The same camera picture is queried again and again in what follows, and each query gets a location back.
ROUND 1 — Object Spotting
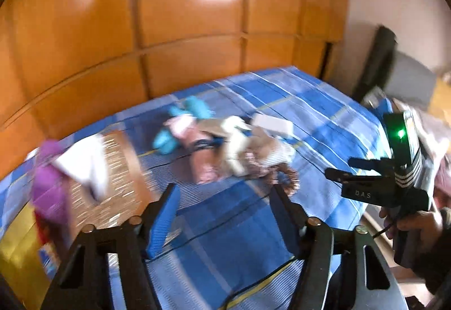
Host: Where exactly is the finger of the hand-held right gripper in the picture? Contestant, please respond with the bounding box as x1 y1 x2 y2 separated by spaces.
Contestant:
348 156 397 175
324 168 357 188

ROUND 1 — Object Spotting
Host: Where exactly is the person's right forearm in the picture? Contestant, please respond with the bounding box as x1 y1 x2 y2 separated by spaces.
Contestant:
414 206 451 296

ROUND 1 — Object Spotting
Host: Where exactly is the purple cloth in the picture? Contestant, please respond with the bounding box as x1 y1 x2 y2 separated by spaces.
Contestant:
30 139 73 228

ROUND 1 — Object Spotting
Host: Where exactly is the blue plaid bed sheet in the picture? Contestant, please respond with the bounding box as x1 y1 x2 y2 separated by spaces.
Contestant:
0 65 393 310

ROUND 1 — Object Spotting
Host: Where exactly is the pink sock with blue band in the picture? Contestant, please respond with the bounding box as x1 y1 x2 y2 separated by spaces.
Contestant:
191 139 227 185

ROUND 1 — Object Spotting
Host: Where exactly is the red fabric piece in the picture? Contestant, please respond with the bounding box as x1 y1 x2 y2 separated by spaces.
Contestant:
34 216 50 245

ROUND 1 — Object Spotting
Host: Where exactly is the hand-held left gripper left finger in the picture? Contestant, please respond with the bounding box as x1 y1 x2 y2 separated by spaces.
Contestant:
40 184 181 310

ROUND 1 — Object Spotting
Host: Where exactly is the white foam block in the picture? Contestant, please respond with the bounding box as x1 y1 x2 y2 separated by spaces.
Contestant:
251 113 295 138

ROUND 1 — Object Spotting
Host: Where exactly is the brown floral scrunchie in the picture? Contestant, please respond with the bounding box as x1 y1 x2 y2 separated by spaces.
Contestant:
247 155 301 195

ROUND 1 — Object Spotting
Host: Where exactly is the cream plush toy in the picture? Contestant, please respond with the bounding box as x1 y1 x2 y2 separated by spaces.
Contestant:
220 115 255 177

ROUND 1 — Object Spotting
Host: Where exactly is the pink white soft cloth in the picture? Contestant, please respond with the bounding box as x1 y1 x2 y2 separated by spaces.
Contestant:
164 115 200 141

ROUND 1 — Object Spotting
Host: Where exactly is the shiny gold box tray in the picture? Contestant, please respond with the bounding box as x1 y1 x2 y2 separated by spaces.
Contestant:
0 206 52 298

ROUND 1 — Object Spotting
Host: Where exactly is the teal plush toy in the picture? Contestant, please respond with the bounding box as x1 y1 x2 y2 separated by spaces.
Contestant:
152 127 184 156

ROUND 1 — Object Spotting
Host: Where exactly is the teal and pink sock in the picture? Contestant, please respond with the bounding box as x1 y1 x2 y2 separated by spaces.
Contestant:
169 96 216 121

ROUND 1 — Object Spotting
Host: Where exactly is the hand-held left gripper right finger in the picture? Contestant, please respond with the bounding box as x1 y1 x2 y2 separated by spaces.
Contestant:
269 185 406 310

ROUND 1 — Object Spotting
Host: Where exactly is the grey chair back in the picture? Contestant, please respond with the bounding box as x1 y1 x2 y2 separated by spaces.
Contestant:
386 49 438 111

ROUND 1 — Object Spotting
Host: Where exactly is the person's right hand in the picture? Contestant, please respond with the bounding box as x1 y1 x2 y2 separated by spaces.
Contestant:
379 206 445 261

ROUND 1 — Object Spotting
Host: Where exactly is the tan cloth piece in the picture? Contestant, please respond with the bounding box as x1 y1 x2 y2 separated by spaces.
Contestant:
196 119 229 137

